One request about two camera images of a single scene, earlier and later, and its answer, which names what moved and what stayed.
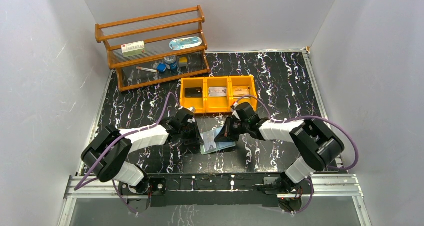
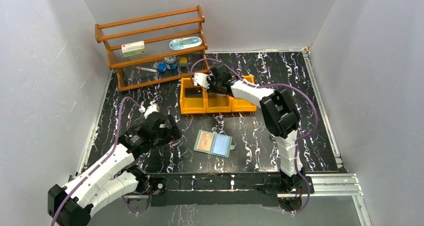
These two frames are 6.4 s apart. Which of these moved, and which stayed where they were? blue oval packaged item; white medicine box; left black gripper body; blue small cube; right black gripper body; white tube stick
Moved: left black gripper body; right black gripper body
Stayed: blue oval packaged item; white tube stick; blue small cube; white medicine box
